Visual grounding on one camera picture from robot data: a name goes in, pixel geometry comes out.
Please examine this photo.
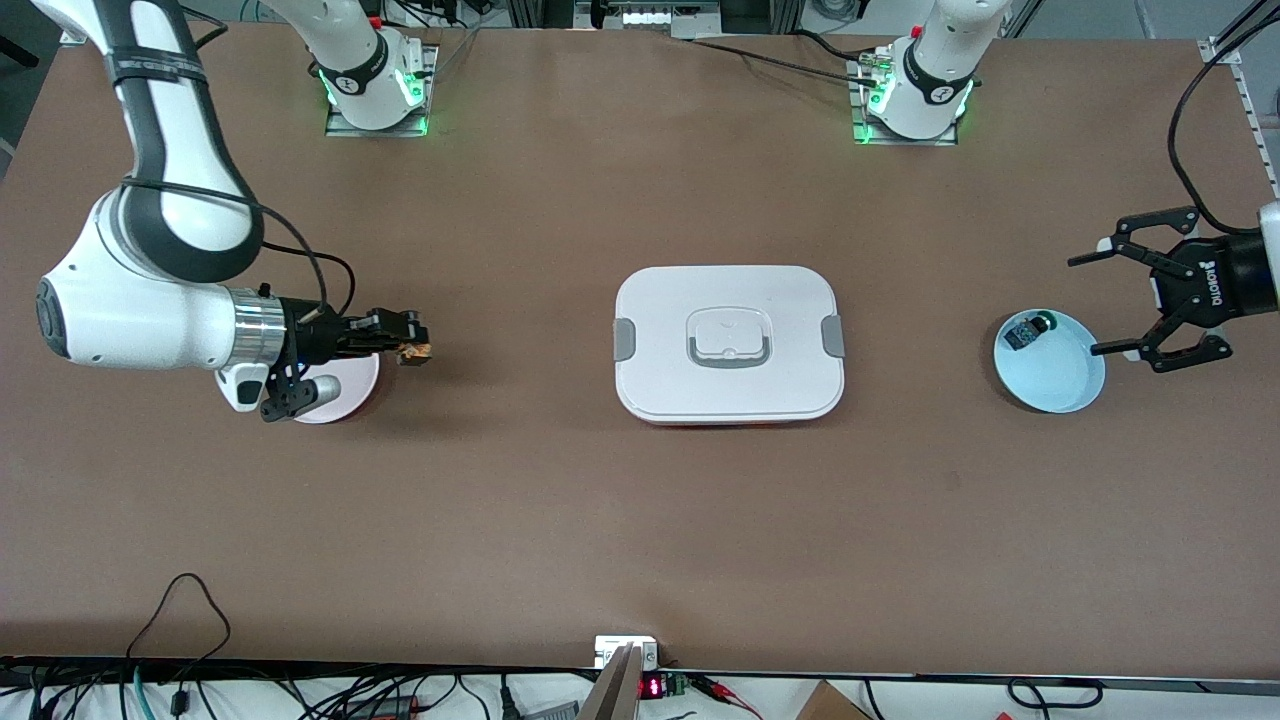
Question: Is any white round plate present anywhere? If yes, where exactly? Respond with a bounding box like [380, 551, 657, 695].
[290, 350, 382, 425]

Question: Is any light blue round plate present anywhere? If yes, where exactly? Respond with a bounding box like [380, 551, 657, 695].
[993, 308, 1107, 414]

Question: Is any white lidded storage box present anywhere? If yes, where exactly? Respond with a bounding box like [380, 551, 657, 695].
[613, 264, 847, 428]

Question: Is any brown cardboard piece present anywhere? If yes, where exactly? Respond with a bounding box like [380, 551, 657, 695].
[795, 680, 873, 720]

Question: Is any green push-button switch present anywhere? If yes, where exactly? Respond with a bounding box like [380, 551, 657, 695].
[1003, 312, 1061, 351]

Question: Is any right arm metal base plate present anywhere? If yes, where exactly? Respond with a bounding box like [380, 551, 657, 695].
[325, 45, 439, 138]

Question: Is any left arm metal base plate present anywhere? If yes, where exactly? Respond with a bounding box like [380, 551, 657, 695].
[850, 55, 961, 147]

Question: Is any thin black cable loop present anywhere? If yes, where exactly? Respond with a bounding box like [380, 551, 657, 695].
[125, 572, 233, 691]

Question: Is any small white metal bracket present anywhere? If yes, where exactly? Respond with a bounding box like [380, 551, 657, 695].
[594, 635, 661, 671]

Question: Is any flat black cable loop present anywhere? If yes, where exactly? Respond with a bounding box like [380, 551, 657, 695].
[1007, 678, 1106, 709]

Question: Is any black base power cable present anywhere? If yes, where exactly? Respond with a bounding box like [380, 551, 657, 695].
[690, 35, 886, 86]

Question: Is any grey camera pole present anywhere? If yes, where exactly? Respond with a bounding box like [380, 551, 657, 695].
[578, 643, 643, 720]

